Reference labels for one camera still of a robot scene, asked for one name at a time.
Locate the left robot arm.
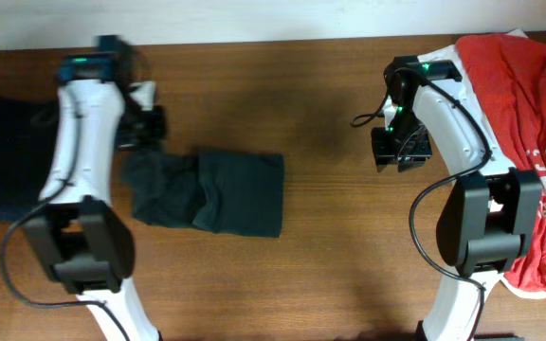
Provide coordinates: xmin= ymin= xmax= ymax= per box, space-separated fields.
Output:
xmin=20 ymin=35 xmax=166 ymax=340

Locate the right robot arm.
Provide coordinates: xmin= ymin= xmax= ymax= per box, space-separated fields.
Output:
xmin=371 ymin=56 xmax=542 ymax=341

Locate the black Nike t-shirt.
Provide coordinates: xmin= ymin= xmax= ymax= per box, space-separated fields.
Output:
xmin=121 ymin=150 xmax=284 ymax=238

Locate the red t-shirt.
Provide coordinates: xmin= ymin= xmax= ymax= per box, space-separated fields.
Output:
xmin=455 ymin=32 xmax=546 ymax=293

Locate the folded dark navy garment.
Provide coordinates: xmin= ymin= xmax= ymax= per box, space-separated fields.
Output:
xmin=0 ymin=96 xmax=60 ymax=221

